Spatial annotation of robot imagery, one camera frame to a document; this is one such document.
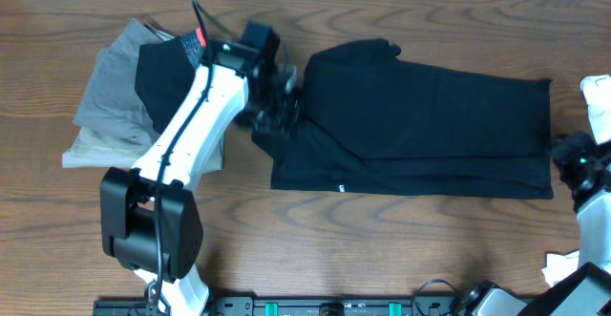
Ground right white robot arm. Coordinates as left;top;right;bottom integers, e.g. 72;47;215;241
452;133;610;316

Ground black shorts red waistband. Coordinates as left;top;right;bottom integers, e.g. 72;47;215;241
135;28;205;134

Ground white garment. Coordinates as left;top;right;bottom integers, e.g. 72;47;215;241
541;74;610;286

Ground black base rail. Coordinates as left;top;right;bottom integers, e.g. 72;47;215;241
93;295;531;316

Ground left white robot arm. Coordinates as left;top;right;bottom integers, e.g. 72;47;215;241
94;38;297;315

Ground left black cable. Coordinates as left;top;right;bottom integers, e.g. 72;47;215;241
142;0;240;312

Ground black t-shirt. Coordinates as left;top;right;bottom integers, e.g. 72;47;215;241
252;39;554;200

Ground grey folded shorts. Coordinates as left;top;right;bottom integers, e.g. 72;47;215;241
61;18;225;170

